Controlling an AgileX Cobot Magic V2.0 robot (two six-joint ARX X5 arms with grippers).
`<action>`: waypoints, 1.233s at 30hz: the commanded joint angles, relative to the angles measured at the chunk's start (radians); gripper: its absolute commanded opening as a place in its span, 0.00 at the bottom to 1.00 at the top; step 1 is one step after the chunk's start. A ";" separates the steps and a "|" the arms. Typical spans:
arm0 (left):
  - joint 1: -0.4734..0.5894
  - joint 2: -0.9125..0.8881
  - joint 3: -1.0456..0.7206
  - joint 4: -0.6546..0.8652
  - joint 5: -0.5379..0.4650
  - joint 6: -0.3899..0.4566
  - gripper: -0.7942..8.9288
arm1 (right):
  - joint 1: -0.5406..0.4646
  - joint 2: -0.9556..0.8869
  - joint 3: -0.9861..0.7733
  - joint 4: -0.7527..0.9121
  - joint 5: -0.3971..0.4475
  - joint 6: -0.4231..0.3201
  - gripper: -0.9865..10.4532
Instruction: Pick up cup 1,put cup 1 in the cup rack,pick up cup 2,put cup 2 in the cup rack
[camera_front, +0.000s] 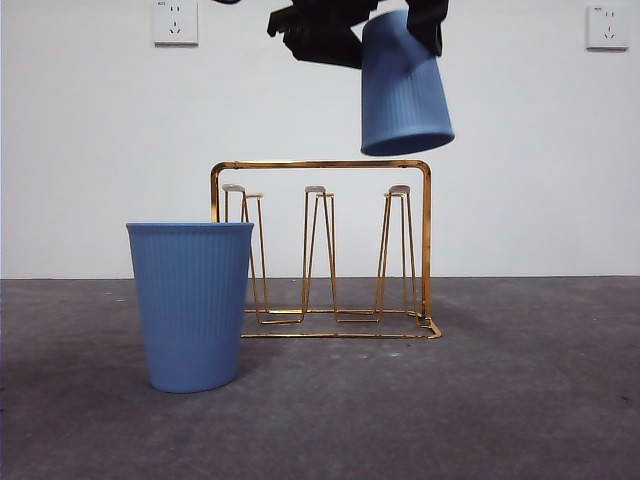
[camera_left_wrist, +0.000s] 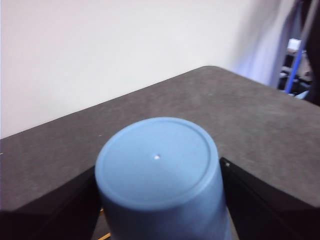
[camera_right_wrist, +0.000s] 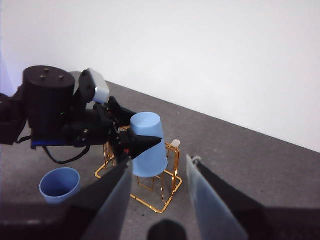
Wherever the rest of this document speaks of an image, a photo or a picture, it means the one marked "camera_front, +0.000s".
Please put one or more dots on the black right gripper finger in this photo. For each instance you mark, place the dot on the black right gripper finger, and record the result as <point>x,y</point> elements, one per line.
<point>330,50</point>
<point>425,25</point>

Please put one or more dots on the blue ribbed cup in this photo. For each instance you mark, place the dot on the blue ribbed cup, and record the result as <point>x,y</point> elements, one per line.
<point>400,100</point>
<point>192,310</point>

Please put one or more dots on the white wall socket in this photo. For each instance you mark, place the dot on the white wall socket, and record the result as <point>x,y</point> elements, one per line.
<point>175,25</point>
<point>607,29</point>

